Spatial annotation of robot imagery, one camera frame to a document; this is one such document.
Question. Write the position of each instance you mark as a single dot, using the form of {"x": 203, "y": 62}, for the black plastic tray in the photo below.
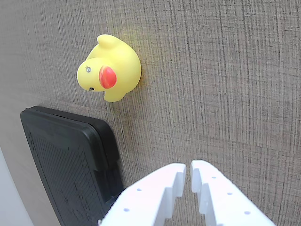
{"x": 70, "y": 169}

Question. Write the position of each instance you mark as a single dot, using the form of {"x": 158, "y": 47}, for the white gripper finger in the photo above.
{"x": 145, "y": 200}
{"x": 225, "y": 202}

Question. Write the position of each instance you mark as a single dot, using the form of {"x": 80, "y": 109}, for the yellow rubber duck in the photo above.
{"x": 110, "y": 68}

